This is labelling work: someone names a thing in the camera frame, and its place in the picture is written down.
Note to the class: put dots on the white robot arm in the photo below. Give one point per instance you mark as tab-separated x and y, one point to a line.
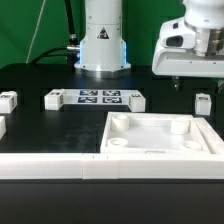
103	51

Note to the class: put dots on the white square table top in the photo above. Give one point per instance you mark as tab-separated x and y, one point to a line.
141	133

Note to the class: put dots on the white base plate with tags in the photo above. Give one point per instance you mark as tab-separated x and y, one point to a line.
57	98

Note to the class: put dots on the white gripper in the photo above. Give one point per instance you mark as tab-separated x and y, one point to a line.
185	50

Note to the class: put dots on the white U-shaped obstacle fence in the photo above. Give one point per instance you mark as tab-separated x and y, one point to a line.
119	166

